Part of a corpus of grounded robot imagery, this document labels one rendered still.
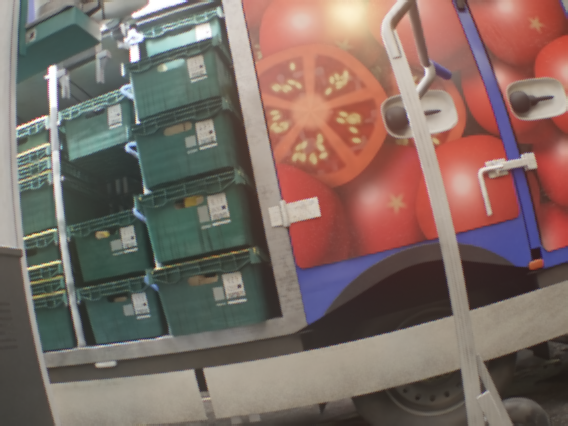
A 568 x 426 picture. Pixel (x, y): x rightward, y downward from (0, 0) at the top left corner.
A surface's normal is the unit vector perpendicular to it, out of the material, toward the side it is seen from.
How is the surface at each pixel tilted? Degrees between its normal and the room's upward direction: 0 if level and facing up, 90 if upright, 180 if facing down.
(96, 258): 98
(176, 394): 90
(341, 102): 90
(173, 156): 100
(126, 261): 98
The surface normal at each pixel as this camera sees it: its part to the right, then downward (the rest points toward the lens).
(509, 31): -0.11, -0.12
